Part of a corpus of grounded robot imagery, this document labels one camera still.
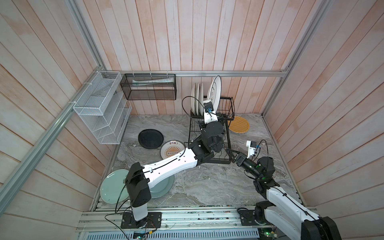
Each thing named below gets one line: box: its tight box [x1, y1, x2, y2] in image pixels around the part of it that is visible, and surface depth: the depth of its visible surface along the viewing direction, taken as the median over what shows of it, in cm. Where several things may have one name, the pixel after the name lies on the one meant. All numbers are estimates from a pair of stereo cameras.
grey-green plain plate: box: [149, 174, 175, 199], surface depth 83 cm
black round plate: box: [138, 129, 164, 149], surface depth 110 cm
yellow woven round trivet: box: [229, 116, 250, 134], surface depth 116 cm
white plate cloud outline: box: [207, 75, 222, 113], surface depth 75 cm
